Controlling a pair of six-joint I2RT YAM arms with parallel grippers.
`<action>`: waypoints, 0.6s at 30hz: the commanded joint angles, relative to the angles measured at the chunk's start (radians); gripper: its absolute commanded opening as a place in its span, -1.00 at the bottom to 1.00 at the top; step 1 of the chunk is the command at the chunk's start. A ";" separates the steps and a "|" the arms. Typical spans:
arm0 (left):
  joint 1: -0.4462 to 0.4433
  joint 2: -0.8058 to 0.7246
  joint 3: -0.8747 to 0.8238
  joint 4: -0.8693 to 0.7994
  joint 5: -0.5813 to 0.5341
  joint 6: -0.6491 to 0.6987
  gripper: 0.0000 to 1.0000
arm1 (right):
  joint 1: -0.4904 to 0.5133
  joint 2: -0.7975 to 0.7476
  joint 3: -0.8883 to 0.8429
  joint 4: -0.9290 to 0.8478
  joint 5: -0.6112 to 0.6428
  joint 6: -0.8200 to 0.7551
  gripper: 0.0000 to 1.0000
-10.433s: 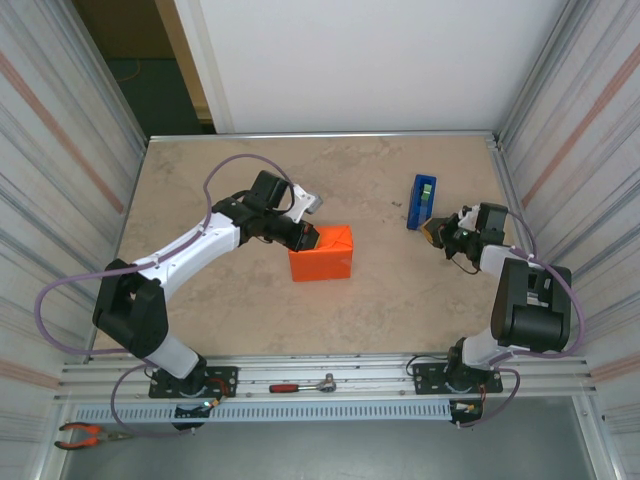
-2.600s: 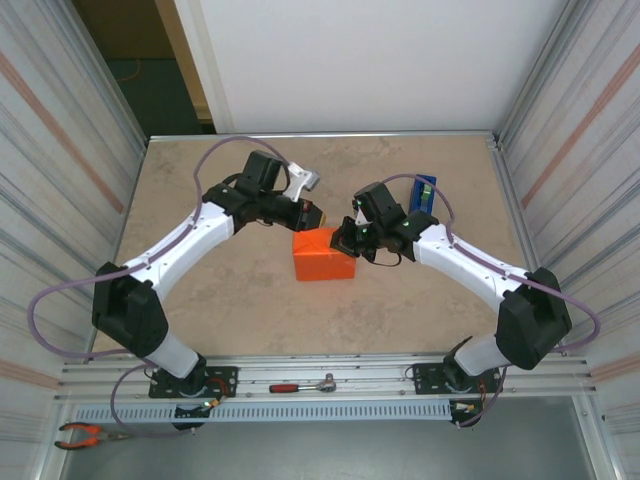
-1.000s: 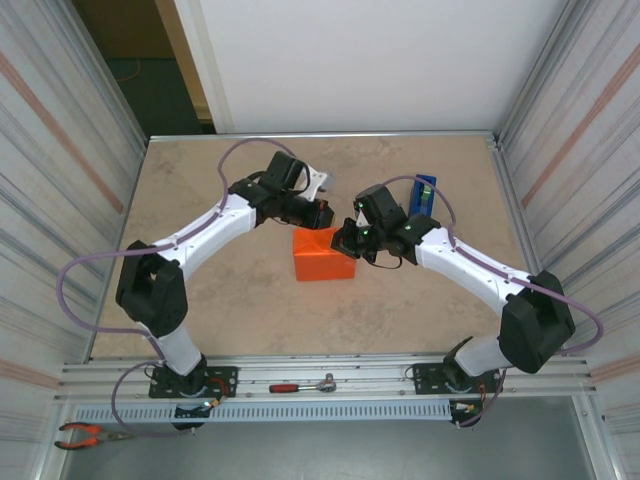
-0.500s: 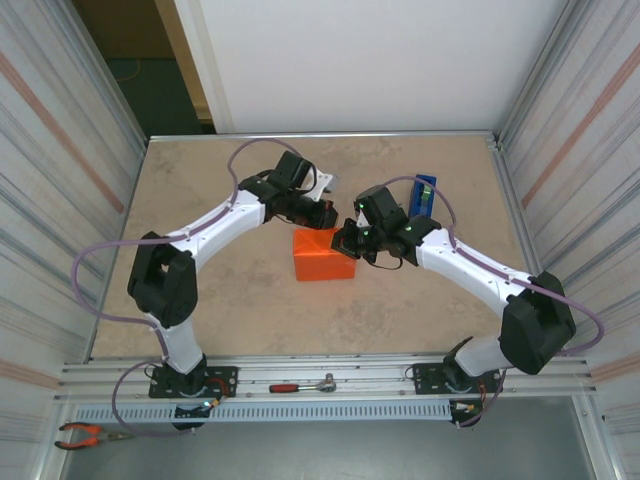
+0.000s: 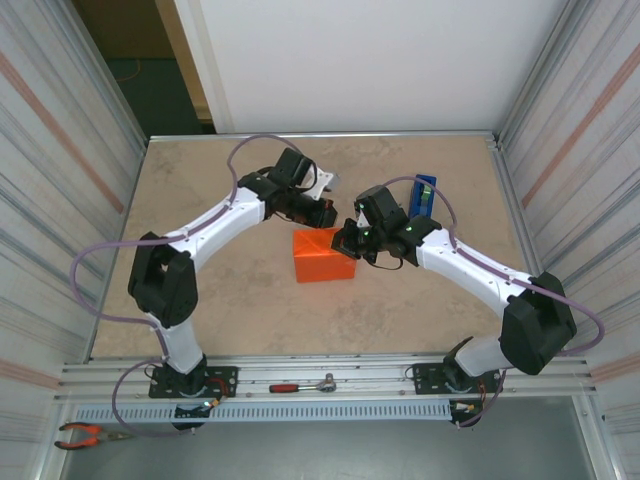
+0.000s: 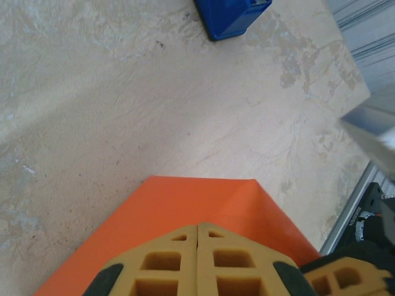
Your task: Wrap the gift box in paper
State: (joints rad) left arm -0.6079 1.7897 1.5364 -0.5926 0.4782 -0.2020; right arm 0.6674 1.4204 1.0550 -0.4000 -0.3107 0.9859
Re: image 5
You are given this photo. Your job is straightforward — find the orange wrapping paper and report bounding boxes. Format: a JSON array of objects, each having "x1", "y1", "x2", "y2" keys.
[{"x1": 292, "y1": 227, "x2": 357, "y2": 285}]

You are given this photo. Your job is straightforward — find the blue tape dispenser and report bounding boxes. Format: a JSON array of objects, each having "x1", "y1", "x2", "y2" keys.
[{"x1": 408, "y1": 173, "x2": 437, "y2": 220}]

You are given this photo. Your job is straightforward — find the black connector module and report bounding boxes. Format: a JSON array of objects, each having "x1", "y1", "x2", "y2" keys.
[
  {"x1": 448, "y1": 399, "x2": 485, "y2": 430},
  {"x1": 172, "y1": 399, "x2": 224, "y2": 432}
]

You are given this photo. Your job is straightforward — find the corrugated translucent side panel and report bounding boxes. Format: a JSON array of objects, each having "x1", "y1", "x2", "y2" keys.
[
  {"x1": 0, "y1": 0, "x2": 149, "y2": 480},
  {"x1": 494, "y1": 0, "x2": 640, "y2": 480}
]

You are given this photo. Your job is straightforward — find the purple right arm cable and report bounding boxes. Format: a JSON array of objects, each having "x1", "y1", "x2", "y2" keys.
[{"x1": 382, "y1": 176, "x2": 606, "y2": 429}]

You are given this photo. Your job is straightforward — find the aluminium table frame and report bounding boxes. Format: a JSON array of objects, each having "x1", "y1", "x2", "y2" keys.
[{"x1": 52, "y1": 130, "x2": 601, "y2": 404}]

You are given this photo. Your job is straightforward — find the white door frame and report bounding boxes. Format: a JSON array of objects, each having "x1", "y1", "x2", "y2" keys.
[{"x1": 172, "y1": 0, "x2": 236, "y2": 135}]

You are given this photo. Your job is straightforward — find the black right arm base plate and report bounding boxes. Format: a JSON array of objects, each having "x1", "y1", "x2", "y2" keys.
[{"x1": 412, "y1": 362, "x2": 501, "y2": 396}]

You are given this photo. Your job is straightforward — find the red handled ratchet wrench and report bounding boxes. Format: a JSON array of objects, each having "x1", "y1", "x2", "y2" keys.
[{"x1": 268, "y1": 373, "x2": 337, "y2": 395}]

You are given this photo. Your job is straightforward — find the grey slotted cable duct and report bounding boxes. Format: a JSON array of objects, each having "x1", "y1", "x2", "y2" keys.
[{"x1": 74, "y1": 402, "x2": 451, "y2": 424}]

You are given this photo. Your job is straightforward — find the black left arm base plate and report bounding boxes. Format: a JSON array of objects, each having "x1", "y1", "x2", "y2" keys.
[{"x1": 148, "y1": 365, "x2": 239, "y2": 400}]

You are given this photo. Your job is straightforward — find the orange cord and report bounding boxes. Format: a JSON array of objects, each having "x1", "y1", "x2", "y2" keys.
[{"x1": 117, "y1": 57, "x2": 144, "y2": 84}]

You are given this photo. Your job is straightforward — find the orange handled pliers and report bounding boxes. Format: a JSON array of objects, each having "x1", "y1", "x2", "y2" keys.
[{"x1": 53, "y1": 422, "x2": 134, "y2": 450}]

